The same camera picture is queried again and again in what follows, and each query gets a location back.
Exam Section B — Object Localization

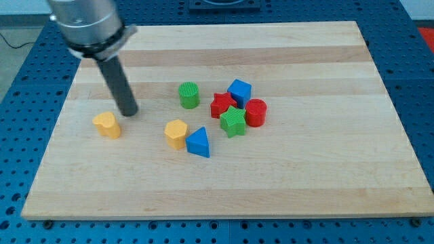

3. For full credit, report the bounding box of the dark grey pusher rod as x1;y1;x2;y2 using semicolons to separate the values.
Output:
96;56;138;117

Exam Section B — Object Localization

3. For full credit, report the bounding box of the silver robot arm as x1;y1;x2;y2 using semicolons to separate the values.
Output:
47;0;138;117

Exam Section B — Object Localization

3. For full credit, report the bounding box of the yellow heart block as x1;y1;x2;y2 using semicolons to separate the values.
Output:
92;112;121;139

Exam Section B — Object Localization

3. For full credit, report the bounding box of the yellow hexagon block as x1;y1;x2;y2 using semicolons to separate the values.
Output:
164;119;189;150

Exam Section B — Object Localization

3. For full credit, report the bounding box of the green cylinder block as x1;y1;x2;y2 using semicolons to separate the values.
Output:
178;82;200;109

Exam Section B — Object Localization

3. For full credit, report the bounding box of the blue triangle block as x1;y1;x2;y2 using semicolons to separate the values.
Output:
186;127;210;158

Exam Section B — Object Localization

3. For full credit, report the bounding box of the red star block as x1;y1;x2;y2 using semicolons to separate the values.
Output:
210;92;237;119

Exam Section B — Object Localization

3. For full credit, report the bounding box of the green star block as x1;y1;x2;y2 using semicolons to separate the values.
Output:
220;106;246;138

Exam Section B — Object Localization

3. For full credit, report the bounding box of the blue cube block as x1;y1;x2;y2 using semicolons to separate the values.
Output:
227;79;252;108

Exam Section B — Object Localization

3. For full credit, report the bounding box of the red cylinder block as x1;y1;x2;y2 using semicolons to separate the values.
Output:
245;98;267;127

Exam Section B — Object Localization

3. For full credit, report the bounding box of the wooden board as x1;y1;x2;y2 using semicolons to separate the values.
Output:
22;21;433;220

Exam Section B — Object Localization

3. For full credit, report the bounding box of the red object at edge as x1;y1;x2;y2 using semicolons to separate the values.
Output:
418;27;434;52

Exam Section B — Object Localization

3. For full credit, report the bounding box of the black cable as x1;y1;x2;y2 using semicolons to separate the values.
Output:
0;33;36;49

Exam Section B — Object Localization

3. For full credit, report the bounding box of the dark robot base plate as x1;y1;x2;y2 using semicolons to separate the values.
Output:
189;0;262;12

